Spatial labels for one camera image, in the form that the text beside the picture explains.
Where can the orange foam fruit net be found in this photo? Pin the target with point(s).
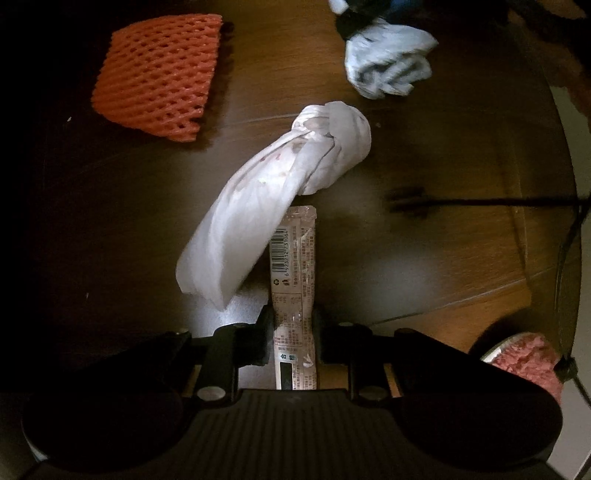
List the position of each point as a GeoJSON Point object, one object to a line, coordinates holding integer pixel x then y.
{"type": "Point", "coordinates": [157, 74]}

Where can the clear stick wrapper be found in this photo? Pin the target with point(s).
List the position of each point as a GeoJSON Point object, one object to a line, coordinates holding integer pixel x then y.
{"type": "Point", "coordinates": [295, 258]}

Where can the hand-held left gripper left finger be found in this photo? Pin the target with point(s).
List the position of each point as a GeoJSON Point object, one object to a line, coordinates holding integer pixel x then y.
{"type": "Point", "coordinates": [265, 333]}

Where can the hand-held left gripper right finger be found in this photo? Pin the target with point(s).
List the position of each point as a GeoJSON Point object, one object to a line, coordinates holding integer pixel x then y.
{"type": "Point", "coordinates": [318, 338]}

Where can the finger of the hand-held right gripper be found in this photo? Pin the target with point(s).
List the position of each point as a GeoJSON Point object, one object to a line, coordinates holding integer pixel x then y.
{"type": "Point", "coordinates": [358, 18]}
{"type": "Point", "coordinates": [406, 3]}

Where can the white knotted plastic bag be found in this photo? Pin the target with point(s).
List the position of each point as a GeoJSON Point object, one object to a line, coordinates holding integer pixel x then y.
{"type": "Point", "coordinates": [240, 221]}

